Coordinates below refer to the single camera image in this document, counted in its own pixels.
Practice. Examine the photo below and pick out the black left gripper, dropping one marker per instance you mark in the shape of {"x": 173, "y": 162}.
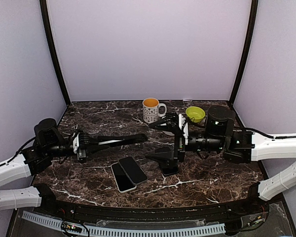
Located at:
{"x": 83, "y": 149}

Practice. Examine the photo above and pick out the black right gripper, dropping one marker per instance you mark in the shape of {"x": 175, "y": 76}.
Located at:
{"x": 179, "y": 139}

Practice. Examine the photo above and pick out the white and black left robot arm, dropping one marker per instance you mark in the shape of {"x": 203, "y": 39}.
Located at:
{"x": 36, "y": 155}

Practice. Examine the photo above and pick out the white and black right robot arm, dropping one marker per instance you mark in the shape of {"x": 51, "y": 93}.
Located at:
{"x": 243, "y": 145}

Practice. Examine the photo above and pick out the black phone dark case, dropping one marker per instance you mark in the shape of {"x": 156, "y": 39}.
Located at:
{"x": 169, "y": 171}

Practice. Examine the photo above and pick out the black phone grey case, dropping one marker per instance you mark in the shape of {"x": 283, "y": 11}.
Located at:
{"x": 132, "y": 170}

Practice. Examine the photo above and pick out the black phone white case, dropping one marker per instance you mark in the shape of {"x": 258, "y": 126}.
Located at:
{"x": 122, "y": 181}

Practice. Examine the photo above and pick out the white scalloped ceramic dish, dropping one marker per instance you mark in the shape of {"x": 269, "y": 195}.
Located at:
{"x": 168, "y": 133}

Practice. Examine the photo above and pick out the white spotted mug orange inside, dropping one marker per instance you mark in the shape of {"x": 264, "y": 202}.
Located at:
{"x": 153, "y": 110}

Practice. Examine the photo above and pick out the lime green bowl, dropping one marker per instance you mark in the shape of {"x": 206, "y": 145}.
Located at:
{"x": 195, "y": 114}

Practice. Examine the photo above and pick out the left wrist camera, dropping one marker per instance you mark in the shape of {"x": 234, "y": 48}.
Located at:
{"x": 75, "y": 142}

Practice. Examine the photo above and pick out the white slotted cable duct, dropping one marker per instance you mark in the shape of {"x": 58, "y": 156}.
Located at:
{"x": 84, "y": 230}

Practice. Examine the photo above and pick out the black left frame post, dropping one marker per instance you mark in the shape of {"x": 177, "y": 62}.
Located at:
{"x": 52, "y": 51}

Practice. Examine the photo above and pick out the black frame post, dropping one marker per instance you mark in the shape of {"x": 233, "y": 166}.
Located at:
{"x": 52, "y": 51}
{"x": 245, "y": 51}

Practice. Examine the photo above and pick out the black right frame post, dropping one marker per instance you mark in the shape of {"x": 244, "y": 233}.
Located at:
{"x": 245, "y": 51}

